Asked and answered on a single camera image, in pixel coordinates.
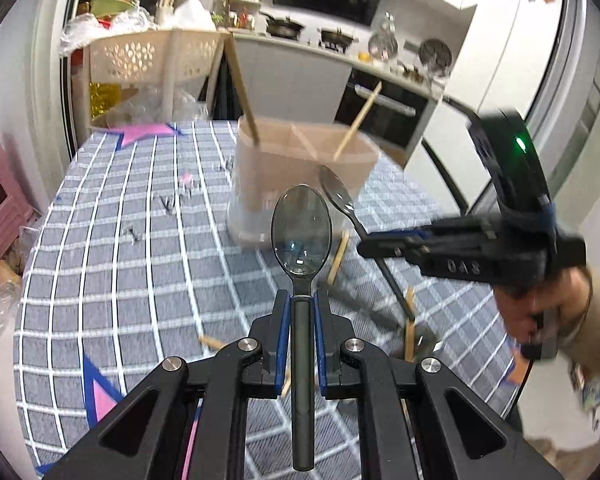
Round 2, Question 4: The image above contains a black handled clear spoon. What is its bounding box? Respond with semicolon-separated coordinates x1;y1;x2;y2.
271;184;332;471

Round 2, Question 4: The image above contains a patterned yellow chopstick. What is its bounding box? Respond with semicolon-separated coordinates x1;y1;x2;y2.
404;286;416;362

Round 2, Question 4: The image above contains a beige plastic utensil holder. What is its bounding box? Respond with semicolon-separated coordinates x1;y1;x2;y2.
226;117;380;249

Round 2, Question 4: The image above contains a long crossing wooden chopstick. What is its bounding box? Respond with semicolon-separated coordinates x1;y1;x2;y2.
224;32;260;148

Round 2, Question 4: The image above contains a right hand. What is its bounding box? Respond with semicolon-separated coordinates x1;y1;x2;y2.
493;268;591;344

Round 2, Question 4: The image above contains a grey checkered tablecloth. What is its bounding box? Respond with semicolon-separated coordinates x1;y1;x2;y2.
12;122;516;479

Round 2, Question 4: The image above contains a black built-in oven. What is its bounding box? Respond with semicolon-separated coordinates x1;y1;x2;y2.
335;68;434;148

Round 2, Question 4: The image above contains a beige plastic basket trolley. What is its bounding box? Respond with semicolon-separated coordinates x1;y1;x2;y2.
83;29;233;130

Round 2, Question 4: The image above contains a black wok on stove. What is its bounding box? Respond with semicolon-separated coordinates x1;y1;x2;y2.
261;12;304;41

